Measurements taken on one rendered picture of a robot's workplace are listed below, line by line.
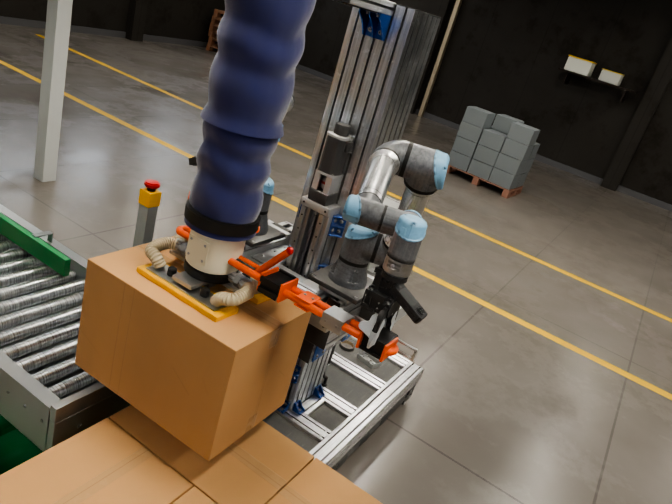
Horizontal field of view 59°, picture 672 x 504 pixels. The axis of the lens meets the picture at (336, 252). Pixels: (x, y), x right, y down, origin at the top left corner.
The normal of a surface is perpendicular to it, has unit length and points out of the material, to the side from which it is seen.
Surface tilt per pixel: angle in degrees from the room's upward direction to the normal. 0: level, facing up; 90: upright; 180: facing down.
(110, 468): 0
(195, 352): 90
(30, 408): 90
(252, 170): 68
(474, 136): 90
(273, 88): 74
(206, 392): 90
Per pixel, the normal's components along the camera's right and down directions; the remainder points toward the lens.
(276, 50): 0.59, 0.15
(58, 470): 0.27, -0.88
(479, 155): -0.54, 0.19
